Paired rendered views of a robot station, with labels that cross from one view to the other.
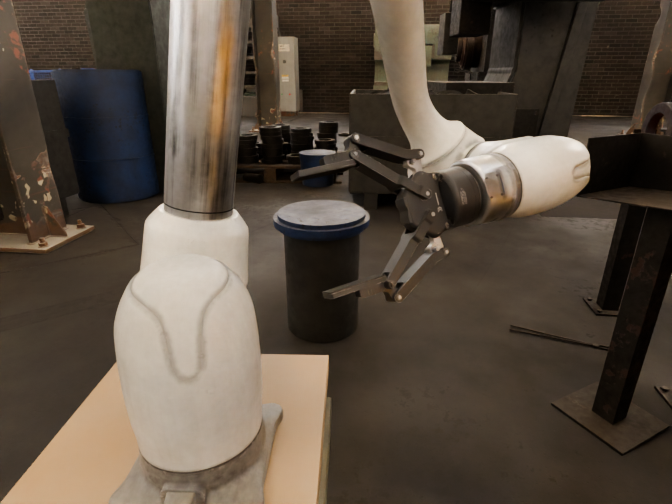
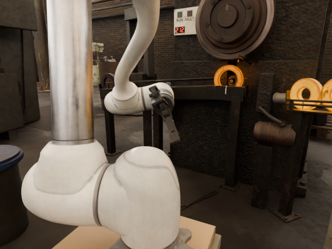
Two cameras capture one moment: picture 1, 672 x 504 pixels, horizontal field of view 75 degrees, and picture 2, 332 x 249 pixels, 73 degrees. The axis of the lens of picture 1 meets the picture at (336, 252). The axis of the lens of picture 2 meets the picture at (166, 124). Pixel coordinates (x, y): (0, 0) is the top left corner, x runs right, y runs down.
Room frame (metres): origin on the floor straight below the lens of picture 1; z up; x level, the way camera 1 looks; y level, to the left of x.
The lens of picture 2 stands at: (0.21, 0.61, 0.86)
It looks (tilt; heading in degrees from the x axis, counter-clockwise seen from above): 15 degrees down; 294
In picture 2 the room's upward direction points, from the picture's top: straight up
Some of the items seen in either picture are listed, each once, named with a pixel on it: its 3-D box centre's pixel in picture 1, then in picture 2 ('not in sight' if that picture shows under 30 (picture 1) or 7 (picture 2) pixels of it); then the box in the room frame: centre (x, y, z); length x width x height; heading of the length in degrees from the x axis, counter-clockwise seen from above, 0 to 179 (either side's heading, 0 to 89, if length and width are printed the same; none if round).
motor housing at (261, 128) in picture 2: not in sight; (270, 166); (0.12, -0.75, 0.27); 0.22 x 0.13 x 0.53; 172
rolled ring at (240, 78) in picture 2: not in sight; (228, 79); (0.43, -0.93, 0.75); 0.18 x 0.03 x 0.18; 173
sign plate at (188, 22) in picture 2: not in sight; (189, 21); (0.75, -1.08, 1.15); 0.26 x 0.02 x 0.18; 172
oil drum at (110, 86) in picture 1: (110, 134); not in sight; (3.30, 1.65, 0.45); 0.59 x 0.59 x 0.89
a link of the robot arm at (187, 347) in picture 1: (191, 346); (144, 191); (0.45, 0.18, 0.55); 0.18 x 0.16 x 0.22; 16
